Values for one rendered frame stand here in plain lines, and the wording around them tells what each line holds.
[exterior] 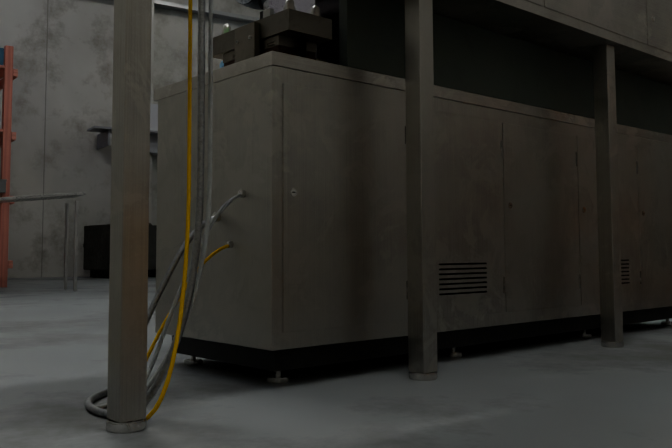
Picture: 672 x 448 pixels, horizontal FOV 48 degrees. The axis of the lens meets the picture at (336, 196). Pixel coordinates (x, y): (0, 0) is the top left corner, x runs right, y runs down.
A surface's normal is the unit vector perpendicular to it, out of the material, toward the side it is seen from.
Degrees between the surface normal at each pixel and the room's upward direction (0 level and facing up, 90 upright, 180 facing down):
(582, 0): 90
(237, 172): 90
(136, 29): 90
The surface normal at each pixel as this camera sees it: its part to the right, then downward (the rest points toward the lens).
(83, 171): 0.53, -0.07
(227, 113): -0.75, -0.04
